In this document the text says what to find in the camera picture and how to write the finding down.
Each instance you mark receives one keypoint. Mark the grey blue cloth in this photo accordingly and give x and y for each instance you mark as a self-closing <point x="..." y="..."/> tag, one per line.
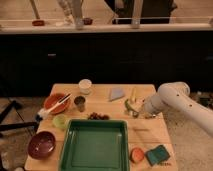
<point x="116" y="93"/>

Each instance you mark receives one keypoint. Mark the white dish brush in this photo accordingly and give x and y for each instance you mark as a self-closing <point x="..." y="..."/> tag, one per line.
<point x="43" y="113"/>

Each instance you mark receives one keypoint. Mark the red bowl on counter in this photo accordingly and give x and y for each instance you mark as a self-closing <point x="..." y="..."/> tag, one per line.
<point x="38" y="23"/>

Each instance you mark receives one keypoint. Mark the green cucumber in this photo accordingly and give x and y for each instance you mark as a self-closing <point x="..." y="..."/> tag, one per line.
<point x="127" y="105"/>

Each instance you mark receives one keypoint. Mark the bunch of dark grapes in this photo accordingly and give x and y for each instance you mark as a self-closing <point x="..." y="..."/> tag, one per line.
<point x="96" y="116"/>

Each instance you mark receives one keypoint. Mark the orange bowl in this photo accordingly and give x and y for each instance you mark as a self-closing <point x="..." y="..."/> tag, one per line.
<point x="52" y="100"/>

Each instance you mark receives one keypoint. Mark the teal sponge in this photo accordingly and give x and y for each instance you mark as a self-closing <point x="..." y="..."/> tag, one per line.
<point x="157" y="155"/>

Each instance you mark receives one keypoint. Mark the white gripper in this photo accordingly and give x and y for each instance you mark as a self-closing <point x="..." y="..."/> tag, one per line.
<point x="142" y="112"/>

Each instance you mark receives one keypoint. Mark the maroon bowl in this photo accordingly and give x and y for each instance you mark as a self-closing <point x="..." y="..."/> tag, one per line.
<point x="41" y="145"/>

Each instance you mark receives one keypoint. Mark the white paper cup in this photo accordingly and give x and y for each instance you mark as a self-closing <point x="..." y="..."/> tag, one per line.
<point x="85" y="86"/>

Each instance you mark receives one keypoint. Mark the dark red small bowl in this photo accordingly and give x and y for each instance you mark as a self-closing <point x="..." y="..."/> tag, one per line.
<point x="88" y="21"/>

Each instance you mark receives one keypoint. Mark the yellow banana piece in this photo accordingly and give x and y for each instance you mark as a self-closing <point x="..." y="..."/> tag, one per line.
<point x="133" y="95"/>

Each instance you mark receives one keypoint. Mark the light green small cup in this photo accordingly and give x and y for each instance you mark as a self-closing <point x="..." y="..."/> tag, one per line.
<point x="60" y="121"/>

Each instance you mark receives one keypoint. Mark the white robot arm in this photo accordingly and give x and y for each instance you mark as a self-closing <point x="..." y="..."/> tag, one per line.
<point x="176" y="95"/>

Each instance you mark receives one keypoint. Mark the wooden table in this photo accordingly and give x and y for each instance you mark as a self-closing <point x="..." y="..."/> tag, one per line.
<point x="143" y="133"/>

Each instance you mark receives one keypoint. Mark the orange peach fruit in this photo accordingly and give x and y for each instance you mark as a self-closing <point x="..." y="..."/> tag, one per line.
<point x="137" y="155"/>

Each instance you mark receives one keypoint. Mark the green plastic tray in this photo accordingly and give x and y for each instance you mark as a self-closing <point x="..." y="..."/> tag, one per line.
<point x="95" y="145"/>

